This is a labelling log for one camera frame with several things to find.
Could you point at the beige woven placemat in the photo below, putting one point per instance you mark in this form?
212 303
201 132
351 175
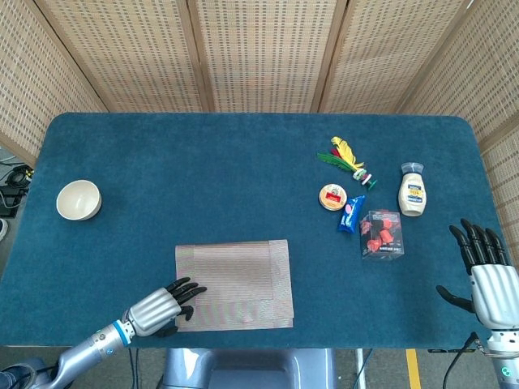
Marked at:
239 279

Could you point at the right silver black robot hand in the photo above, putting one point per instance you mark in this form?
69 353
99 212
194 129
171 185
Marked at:
494 291

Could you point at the clear box with red toys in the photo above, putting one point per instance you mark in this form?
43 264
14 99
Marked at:
381 235

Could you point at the blue cookie packet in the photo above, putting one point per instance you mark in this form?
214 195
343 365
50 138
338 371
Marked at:
349 215

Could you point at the grey robot torso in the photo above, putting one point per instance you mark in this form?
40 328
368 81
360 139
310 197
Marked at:
243 368

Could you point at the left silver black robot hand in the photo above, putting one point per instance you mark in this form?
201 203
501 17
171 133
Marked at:
152 312

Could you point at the woven wooden folding screen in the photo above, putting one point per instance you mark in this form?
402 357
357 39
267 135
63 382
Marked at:
263 52

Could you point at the white bowl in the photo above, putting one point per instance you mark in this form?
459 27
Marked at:
79 200

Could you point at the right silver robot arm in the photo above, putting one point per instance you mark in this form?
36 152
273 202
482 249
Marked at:
504 360

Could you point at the blue table cloth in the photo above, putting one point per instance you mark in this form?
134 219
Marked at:
223 170

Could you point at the metal table leg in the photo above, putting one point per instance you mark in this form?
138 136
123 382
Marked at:
360 368

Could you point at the round yellow tin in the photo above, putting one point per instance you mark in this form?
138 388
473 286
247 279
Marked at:
332 197

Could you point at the mayonnaise squeeze bottle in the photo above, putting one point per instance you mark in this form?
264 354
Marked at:
413 194

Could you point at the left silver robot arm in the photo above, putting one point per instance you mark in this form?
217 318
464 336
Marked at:
81 356

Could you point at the colourful feather shuttlecock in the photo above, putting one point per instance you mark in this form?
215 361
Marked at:
344 154

